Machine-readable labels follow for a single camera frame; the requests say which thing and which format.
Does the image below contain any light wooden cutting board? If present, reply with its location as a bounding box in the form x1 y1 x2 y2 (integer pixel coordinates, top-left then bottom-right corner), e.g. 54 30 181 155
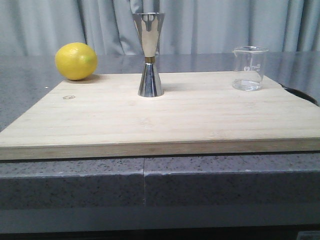
0 71 320 160

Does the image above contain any label at bottom corner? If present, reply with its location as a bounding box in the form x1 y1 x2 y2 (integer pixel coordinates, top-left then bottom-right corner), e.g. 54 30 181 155
296 230 320 240

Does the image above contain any silver double-cone jigger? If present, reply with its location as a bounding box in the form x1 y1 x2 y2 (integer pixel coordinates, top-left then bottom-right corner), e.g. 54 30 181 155
132 12 165 98

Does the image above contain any yellow lemon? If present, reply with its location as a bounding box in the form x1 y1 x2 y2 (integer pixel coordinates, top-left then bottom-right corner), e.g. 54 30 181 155
54 42 98 81

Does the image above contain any black object behind board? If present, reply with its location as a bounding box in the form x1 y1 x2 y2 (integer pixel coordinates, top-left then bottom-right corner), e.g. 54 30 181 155
281 85 320 107

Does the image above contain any clear glass beaker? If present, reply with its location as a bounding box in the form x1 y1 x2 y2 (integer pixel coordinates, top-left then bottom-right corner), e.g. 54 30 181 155
232 45 269 92

